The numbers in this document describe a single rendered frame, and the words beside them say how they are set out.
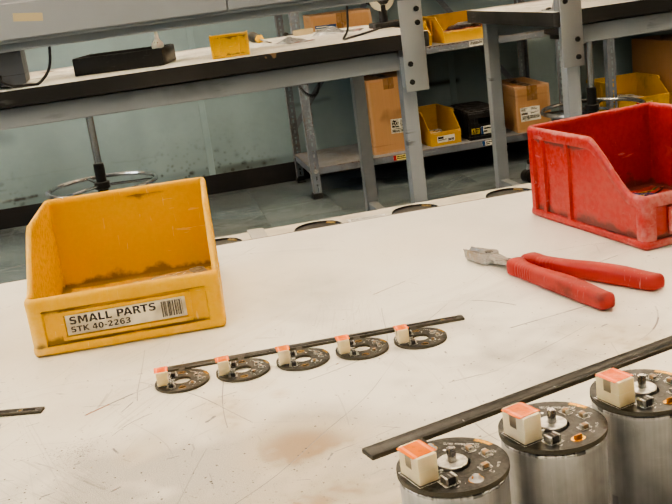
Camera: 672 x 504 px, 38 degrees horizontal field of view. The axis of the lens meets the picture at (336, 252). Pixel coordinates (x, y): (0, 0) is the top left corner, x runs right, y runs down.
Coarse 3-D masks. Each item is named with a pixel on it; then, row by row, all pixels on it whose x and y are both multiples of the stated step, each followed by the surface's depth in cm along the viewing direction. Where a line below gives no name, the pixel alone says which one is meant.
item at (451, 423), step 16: (640, 352) 26; (656, 352) 26; (592, 368) 26; (608, 368) 25; (544, 384) 25; (560, 384) 25; (576, 384) 25; (496, 400) 24; (512, 400) 24; (528, 400) 24; (464, 416) 24; (480, 416) 24; (416, 432) 23; (432, 432) 23; (368, 448) 23; (384, 448) 23
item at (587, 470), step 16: (544, 416) 23; (560, 416) 23; (512, 448) 22; (592, 448) 22; (512, 464) 22; (528, 464) 22; (544, 464) 22; (560, 464) 22; (576, 464) 22; (592, 464) 22; (512, 480) 23; (528, 480) 22; (544, 480) 22; (560, 480) 22; (576, 480) 22; (592, 480) 22; (608, 480) 23; (512, 496) 23; (528, 496) 22; (544, 496) 22; (560, 496) 22; (576, 496) 22; (592, 496) 22; (608, 496) 23
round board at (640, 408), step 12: (636, 372) 25; (648, 372) 25; (660, 372) 25; (660, 384) 24; (636, 396) 24; (648, 396) 23; (660, 396) 24; (612, 408) 23; (624, 408) 23; (636, 408) 23; (648, 408) 23; (660, 408) 23
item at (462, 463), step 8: (456, 456) 22; (464, 456) 22; (440, 464) 22; (448, 464) 22; (456, 464) 21; (464, 464) 21; (504, 480) 21; (400, 488) 22; (496, 488) 21; (504, 488) 21; (408, 496) 21; (416, 496) 21; (424, 496) 21; (472, 496) 21; (480, 496) 21; (488, 496) 21; (496, 496) 21; (504, 496) 21
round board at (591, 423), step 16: (576, 416) 23; (592, 416) 23; (544, 432) 23; (560, 432) 22; (576, 432) 22; (592, 432) 22; (528, 448) 22; (544, 448) 22; (560, 448) 22; (576, 448) 22
